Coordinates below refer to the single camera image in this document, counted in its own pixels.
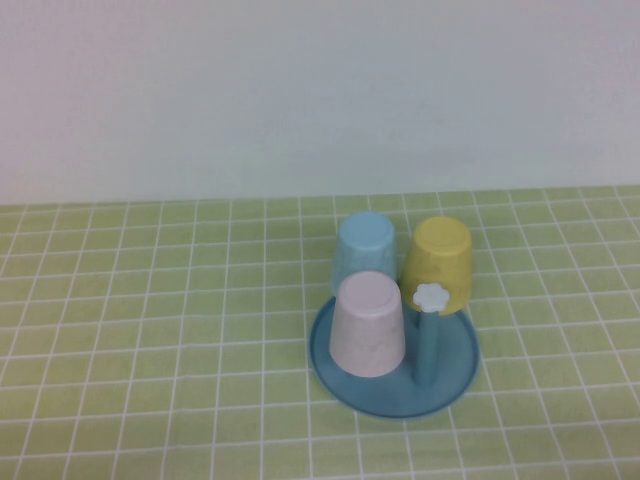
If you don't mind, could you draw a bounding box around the pink plastic cup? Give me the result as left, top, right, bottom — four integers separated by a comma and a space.
328, 269, 406, 380

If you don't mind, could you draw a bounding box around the light blue plastic cup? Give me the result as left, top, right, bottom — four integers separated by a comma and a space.
329, 210, 400, 296

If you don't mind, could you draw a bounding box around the yellow plastic cup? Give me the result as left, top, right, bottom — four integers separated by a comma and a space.
402, 215, 475, 316

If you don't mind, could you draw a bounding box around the blue cup stand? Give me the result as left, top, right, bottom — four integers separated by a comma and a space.
308, 282, 481, 419

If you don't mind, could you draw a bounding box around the green checkered tablecloth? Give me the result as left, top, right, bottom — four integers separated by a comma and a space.
0, 183, 640, 480

